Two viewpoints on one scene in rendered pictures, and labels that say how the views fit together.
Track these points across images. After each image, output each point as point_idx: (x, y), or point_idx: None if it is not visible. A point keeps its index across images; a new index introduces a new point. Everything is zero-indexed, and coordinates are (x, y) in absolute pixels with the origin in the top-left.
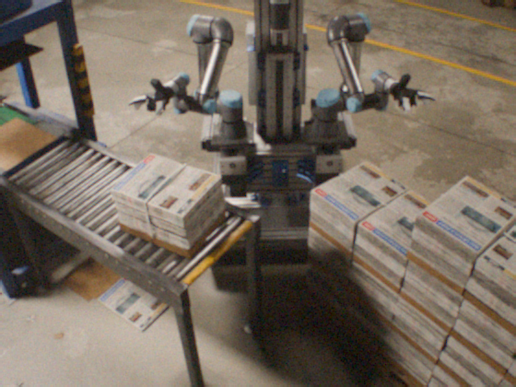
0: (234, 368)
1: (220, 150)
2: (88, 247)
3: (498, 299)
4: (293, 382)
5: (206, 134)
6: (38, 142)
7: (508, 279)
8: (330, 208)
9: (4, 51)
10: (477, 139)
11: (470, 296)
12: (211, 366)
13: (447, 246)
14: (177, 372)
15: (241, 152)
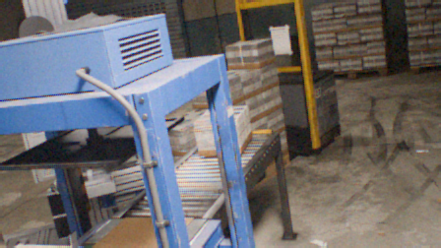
0: (263, 232)
1: (133, 167)
2: (259, 166)
3: (252, 84)
4: (262, 215)
5: (107, 180)
6: (135, 223)
7: (250, 73)
8: (193, 127)
9: (72, 140)
10: (13, 208)
11: (246, 94)
12: (267, 239)
13: (233, 84)
14: (281, 247)
15: (138, 158)
